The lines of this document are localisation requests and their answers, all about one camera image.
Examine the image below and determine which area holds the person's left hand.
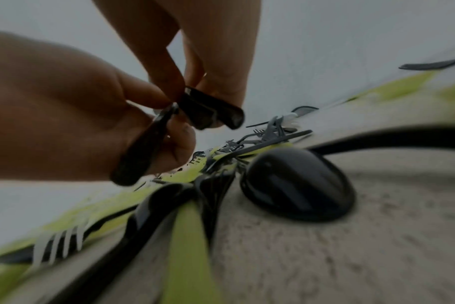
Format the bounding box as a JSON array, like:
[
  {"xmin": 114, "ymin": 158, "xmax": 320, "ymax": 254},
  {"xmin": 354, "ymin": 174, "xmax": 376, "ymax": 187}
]
[{"xmin": 0, "ymin": 31, "xmax": 197, "ymax": 182}]

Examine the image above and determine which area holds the pile of black plastic forks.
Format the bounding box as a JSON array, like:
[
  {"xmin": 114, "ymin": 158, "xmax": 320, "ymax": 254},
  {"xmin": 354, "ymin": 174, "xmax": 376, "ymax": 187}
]
[{"xmin": 0, "ymin": 53, "xmax": 455, "ymax": 304}]

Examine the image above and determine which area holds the person's right hand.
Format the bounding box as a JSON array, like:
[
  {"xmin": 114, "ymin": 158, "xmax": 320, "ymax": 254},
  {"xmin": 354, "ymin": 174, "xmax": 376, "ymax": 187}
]
[{"xmin": 91, "ymin": 0, "xmax": 262, "ymax": 108}]

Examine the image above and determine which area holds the stack of black spoons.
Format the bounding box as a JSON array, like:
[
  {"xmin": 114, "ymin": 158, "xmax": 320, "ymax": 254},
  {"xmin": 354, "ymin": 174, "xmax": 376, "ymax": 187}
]
[{"xmin": 110, "ymin": 102, "xmax": 181, "ymax": 187}]

